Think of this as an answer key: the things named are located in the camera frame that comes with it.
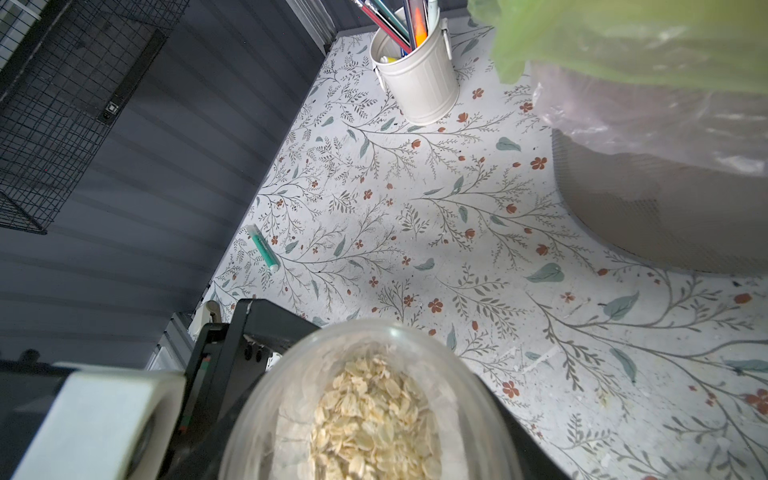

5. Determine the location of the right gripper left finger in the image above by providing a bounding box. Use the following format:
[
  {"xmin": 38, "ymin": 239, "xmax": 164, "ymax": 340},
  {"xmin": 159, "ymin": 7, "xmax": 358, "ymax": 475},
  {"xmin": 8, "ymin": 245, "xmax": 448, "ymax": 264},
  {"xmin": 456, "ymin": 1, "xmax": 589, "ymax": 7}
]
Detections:
[{"xmin": 162, "ymin": 373, "xmax": 264, "ymax": 480}]

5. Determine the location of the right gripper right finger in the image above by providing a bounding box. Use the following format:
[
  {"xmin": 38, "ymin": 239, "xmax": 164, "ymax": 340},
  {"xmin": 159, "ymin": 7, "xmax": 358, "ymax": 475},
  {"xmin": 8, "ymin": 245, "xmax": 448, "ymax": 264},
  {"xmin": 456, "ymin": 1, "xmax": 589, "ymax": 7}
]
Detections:
[{"xmin": 479, "ymin": 379, "xmax": 570, "ymax": 480}]

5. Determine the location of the glass oatmeal jar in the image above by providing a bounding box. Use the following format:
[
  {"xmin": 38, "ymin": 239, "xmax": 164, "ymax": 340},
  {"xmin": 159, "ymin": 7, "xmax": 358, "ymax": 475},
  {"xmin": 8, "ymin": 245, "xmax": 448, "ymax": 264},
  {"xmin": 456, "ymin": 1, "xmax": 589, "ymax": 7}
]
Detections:
[{"xmin": 218, "ymin": 320, "xmax": 523, "ymax": 479}]

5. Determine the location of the white pen cup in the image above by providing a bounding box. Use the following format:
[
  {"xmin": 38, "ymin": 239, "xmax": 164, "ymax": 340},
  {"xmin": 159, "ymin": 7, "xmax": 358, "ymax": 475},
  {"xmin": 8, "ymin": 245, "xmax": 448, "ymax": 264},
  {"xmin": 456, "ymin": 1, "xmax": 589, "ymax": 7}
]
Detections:
[{"xmin": 369, "ymin": 17, "xmax": 460, "ymax": 126}]

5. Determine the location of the black wire basket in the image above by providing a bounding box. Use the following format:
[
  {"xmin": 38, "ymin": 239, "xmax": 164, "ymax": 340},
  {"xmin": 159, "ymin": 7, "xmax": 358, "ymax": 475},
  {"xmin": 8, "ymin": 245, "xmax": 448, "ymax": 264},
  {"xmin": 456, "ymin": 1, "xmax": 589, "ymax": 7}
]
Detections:
[{"xmin": 1, "ymin": 0, "xmax": 188, "ymax": 235}]

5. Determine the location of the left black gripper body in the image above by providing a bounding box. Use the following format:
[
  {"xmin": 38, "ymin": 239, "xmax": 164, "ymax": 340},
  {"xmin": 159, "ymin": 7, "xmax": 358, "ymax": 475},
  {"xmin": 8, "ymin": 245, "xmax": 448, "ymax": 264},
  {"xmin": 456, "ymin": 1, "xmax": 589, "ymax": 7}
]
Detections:
[{"xmin": 176, "ymin": 298, "xmax": 322, "ymax": 439}]

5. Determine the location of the small white grey object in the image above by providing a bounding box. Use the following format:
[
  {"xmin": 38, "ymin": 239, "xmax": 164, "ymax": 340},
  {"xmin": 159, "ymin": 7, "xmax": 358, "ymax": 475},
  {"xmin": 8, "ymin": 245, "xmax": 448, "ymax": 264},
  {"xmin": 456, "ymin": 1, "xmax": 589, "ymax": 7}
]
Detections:
[{"xmin": 188, "ymin": 300, "xmax": 222, "ymax": 339}]

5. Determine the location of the green plastic bin liner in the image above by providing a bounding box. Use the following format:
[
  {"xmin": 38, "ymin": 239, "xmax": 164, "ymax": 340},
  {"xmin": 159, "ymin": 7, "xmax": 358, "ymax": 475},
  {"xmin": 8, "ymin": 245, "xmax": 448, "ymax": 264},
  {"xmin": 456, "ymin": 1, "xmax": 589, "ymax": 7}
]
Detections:
[{"xmin": 468, "ymin": 0, "xmax": 767, "ymax": 95}]

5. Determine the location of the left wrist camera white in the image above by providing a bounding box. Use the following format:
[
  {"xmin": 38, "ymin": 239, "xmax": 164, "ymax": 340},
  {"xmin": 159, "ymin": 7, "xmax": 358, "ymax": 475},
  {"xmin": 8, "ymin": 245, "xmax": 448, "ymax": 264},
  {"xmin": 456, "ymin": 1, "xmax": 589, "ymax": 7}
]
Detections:
[{"xmin": 1, "ymin": 361, "xmax": 186, "ymax": 479}]

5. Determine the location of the floral table mat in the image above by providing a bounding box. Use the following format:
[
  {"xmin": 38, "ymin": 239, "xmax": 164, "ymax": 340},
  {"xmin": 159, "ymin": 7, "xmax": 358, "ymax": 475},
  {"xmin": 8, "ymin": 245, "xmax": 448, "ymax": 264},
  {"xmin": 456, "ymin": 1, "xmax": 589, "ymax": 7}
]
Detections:
[{"xmin": 206, "ymin": 19, "xmax": 767, "ymax": 479}]

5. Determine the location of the pens bundle in cup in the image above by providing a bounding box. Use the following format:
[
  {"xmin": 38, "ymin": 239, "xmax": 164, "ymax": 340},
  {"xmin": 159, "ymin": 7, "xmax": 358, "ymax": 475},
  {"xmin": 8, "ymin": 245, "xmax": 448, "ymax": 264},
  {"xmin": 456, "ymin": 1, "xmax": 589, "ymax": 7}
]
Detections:
[{"xmin": 353, "ymin": 0, "xmax": 441, "ymax": 57}]

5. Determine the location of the grey trash bin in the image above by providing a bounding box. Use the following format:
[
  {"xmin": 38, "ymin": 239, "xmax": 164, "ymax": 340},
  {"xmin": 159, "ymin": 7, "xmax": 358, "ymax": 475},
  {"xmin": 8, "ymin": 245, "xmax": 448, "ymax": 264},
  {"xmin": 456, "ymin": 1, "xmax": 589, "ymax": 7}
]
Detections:
[{"xmin": 552, "ymin": 130, "xmax": 767, "ymax": 275}]

